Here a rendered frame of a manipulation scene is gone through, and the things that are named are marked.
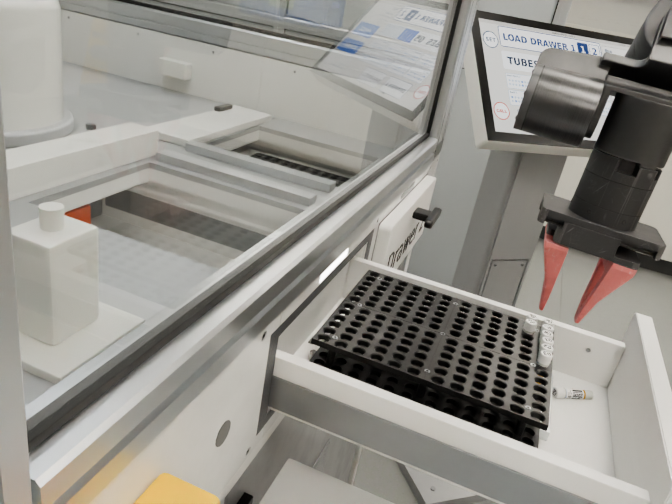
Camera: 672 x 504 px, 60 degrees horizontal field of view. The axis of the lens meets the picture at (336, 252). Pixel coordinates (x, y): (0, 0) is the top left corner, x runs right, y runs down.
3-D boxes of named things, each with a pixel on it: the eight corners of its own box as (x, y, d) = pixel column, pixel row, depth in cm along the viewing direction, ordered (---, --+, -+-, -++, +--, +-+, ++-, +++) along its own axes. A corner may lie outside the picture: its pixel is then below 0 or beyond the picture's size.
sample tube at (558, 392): (596, 396, 64) (558, 393, 63) (590, 403, 65) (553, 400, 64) (591, 387, 65) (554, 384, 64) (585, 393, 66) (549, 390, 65)
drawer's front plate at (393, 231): (422, 233, 106) (437, 176, 101) (375, 299, 81) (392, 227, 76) (413, 230, 106) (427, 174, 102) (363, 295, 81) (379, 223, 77)
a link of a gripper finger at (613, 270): (602, 345, 51) (649, 249, 47) (521, 315, 53) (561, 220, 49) (597, 315, 57) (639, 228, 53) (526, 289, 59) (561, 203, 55)
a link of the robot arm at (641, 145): (704, 99, 43) (689, 95, 48) (610, 75, 45) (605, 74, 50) (663, 186, 46) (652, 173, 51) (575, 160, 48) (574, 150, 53)
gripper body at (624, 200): (657, 268, 48) (700, 183, 45) (534, 227, 50) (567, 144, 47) (647, 245, 53) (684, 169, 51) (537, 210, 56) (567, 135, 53)
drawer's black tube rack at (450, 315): (536, 376, 67) (554, 329, 64) (525, 480, 52) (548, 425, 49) (359, 314, 73) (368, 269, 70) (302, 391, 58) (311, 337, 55)
